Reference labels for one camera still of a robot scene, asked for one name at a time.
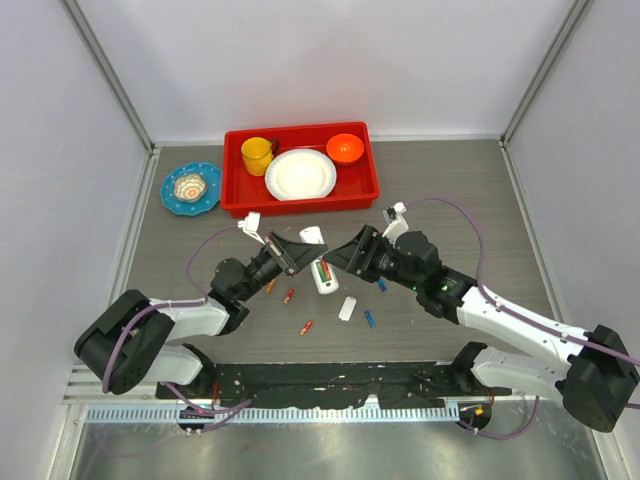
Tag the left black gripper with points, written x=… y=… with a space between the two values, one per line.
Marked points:
x=293 y=255

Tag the red battery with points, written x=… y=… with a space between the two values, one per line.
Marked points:
x=326 y=270
x=306 y=328
x=288 y=296

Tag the red plastic tray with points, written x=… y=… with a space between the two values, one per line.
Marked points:
x=357 y=184

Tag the white paper plate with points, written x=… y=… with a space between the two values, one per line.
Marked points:
x=301 y=174

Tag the blue dotted plate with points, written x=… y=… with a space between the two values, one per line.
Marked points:
x=213 y=176

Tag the yellow mug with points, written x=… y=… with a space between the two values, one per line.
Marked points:
x=258 y=153

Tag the green battery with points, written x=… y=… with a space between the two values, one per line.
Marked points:
x=321 y=272

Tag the white remote control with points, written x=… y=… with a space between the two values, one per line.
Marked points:
x=313 y=235

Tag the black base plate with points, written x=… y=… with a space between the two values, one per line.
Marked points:
x=339 y=386

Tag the small patterned bowl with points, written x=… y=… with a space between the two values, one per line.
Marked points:
x=189 y=188

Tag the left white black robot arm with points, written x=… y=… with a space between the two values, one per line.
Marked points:
x=138 y=339

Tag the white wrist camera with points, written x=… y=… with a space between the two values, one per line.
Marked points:
x=396 y=223
x=250 y=226

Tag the orange battery left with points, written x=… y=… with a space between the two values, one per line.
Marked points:
x=270 y=286

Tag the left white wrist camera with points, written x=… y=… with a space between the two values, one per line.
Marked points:
x=250 y=226

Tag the orange bowl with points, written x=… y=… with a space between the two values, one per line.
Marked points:
x=344 y=148

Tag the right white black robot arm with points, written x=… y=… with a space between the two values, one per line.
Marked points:
x=589 y=372

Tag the blue battery lower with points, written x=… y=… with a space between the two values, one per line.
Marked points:
x=370 y=320

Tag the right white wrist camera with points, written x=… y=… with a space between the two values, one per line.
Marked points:
x=396 y=223

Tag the slotted cable duct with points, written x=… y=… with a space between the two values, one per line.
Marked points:
x=369 y=413

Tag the white battery cover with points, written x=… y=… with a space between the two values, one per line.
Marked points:
x=347 y=308

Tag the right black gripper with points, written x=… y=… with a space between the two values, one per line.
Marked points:
x=350 y=257

